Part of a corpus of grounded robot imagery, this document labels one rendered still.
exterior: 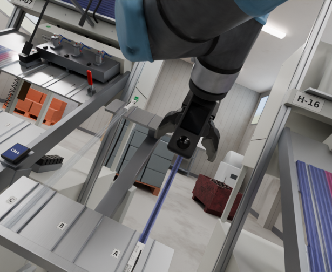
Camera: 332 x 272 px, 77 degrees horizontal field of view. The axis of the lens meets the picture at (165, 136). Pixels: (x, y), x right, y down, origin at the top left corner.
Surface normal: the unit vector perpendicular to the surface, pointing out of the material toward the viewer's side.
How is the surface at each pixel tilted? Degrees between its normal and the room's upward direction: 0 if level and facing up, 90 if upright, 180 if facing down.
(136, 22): 102
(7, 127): 43
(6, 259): 90
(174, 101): 90
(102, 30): 90
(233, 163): 72
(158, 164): 90
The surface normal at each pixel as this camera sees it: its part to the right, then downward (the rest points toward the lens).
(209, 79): -0.44, 0.67
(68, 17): -0.11, -0.06
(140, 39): 0.33, 0.68
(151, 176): 0.27, 0.11
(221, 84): 0.07, 0.80
